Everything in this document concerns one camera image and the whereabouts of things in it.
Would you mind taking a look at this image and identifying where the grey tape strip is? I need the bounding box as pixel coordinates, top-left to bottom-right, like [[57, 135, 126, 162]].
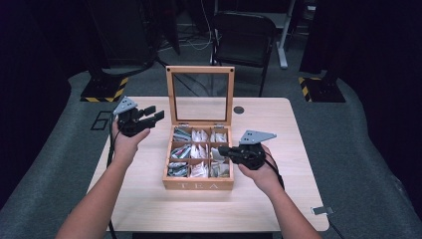
[[312, 205, 334, 216]]

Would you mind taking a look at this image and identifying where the white paper tea bag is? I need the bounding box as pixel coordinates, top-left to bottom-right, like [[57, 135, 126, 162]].
[[210, 147, 227, 163]]

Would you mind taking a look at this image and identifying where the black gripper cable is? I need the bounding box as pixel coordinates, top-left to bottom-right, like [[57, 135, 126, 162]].
[[105, 114, 121, 239], [263, 150, 346, 239]]

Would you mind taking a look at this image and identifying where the black folding chair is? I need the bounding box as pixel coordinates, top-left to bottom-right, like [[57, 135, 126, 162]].
[[209, 11, 278, 98]]

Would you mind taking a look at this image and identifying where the person's left hand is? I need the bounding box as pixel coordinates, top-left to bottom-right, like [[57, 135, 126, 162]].
[[111, 119, 151, 163]]

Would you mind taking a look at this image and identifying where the white floor cable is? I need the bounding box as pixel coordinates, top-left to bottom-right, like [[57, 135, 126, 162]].
[[158, 0, 221, 52]]

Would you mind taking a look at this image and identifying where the black yellow striped stand base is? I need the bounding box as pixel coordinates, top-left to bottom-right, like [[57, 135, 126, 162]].
[[80, 75, 129, 104], [298, 76, 346, 104]]

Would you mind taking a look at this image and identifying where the white desk leg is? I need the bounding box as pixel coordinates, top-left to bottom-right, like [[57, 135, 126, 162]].
[[276, 0, 297, 70]]

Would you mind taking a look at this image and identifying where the wooden tea box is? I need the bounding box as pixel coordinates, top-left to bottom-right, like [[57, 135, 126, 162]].
[[161, 65, 236, 191]]

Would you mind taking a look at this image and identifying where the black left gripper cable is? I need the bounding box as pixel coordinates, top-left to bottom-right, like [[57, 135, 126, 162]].
[[105, 114, 121, 239]]

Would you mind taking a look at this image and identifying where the dark curtain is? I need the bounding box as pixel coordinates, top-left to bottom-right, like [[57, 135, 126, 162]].
[[0, 0, 89, 203], [300, 0, 422, 213]]

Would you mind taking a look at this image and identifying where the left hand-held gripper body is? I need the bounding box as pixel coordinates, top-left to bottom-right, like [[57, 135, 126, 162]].
[[112, 97, 155, 137]]

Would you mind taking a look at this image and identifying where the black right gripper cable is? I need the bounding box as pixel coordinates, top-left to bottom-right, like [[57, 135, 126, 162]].
[[263, 150, 346, 239]]

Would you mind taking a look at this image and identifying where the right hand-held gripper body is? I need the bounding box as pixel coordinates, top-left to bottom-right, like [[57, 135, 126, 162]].
[[232, 129, 278, 171]]

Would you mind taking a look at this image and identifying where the assorted tea bags pile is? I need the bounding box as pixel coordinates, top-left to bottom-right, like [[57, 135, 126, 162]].
[[167, 127, 231, 178]]

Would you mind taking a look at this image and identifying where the black equipment stand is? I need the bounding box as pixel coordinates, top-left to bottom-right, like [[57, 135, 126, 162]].
[[85, 0, 157, 69]]

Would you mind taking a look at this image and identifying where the person's right hand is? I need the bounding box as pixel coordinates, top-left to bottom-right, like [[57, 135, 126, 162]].
[[238, 144, 283, 197]]

